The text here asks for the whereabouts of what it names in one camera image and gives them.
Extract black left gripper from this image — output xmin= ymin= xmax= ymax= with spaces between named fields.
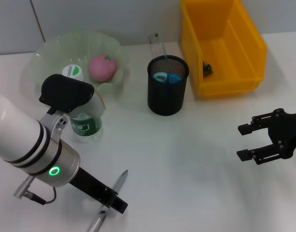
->
xmin=69 ymin=166 xmax=128 ymax=214

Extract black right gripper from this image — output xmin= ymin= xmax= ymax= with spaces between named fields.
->
xmin=236 ymin=108 xmax=296 ymax=165

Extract silver white pen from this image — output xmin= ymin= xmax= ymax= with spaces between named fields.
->
xmin=86 ymin=170 xmax=129 ymax=232

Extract green plastic wrapper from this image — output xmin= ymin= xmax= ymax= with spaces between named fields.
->
xmin=202 ymin=61 xmax=214 ymax=77

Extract clear water bottle green label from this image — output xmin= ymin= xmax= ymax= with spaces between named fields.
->
xmin=61 ymin=64 xmax=104 ymax=144

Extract blue scissors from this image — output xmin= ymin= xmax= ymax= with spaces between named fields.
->
xmin=151 ymin=71 xmax=180 ymax=85

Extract clear plastic ruler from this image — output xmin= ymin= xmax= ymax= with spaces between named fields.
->
xmin=147 ymin=32 xmax=174 ymax=75

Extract pink peach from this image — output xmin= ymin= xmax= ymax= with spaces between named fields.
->
xmin=87 ymin=53 xmax=117 ymax=83

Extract black mesh pen holder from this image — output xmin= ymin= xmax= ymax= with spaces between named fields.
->
xmin=147 ymin=55 xmax=189 ymax=116

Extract translucent green fruit plate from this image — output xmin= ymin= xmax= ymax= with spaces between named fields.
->
xmin=19 ymin=30 xmax=130 ymax=107

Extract yellow plastic bin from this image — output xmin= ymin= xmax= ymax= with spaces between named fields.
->
xmin=180 ymin=0 xmax=268 ymax=99

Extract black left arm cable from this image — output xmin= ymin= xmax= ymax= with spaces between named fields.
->
xmin=14 ymin=175 xmax=58 ymax=205

